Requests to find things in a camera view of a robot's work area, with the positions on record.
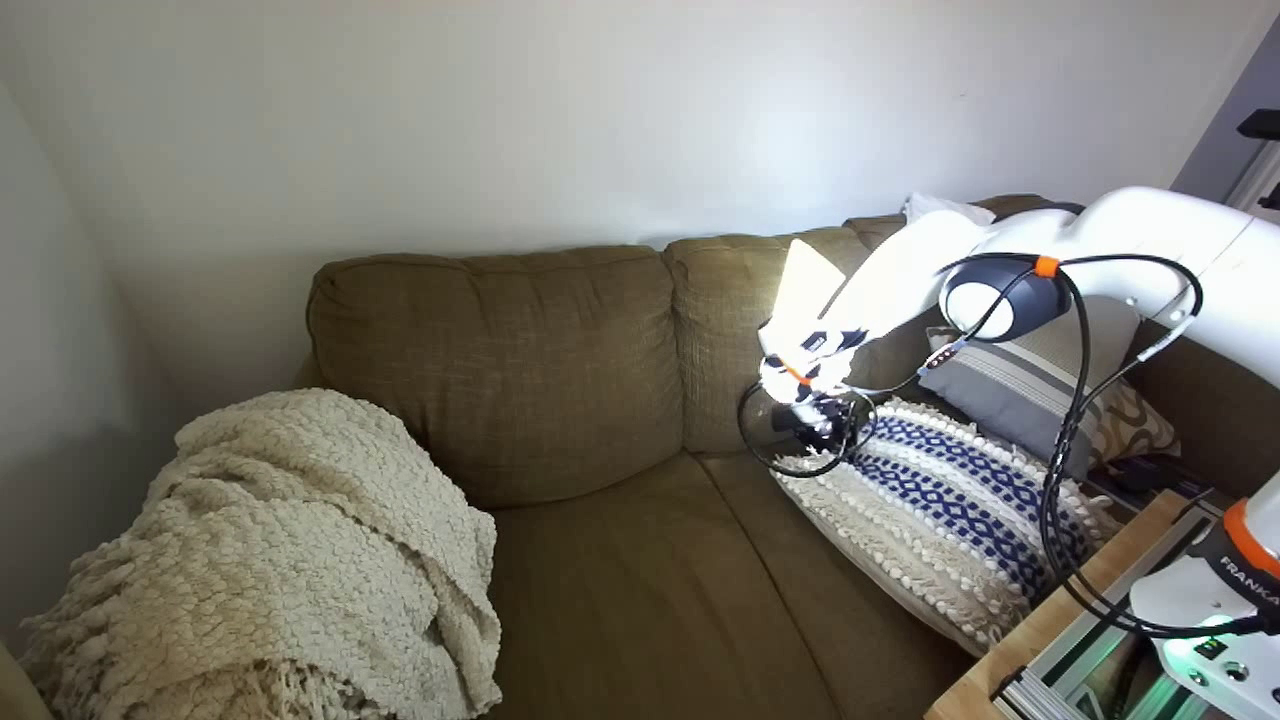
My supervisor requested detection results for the blue and white woven pillow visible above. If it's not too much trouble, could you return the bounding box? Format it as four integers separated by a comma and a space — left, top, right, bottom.
770, 397, 1123, 657

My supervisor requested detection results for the grey striped pillow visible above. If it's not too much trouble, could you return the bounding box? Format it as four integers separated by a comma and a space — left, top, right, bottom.
917, 298, 1143, 483

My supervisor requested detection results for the beige swirl pattern pillow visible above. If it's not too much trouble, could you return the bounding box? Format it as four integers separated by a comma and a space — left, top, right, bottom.
1088, 374, 1182, 468

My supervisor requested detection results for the white cloth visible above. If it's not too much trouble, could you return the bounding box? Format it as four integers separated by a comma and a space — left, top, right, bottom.
903, 192, 997, 227

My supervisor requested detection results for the brown fabric sofa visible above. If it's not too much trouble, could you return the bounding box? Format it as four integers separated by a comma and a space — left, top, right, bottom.
294, 193, 1280, 720

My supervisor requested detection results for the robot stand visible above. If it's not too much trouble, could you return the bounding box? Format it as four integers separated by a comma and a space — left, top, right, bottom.
924, 487, 1280, 720

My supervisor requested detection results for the cream knitted blanket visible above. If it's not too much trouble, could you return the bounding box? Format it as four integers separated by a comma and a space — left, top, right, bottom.
20, 388, 504, 720

